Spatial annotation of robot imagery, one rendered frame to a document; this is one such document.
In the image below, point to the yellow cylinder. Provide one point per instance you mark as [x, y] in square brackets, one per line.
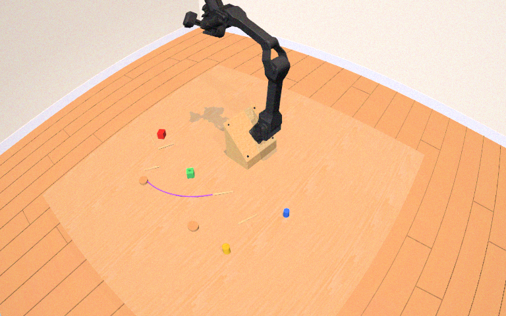
[226, 249]

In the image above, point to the green block with hole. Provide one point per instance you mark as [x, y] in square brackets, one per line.
[190, 172]

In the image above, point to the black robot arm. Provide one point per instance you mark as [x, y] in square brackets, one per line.
[270, 119]

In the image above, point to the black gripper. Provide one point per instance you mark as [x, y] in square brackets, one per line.
[190, 20]

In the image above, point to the red block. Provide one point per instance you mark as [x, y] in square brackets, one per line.
[161, 134]

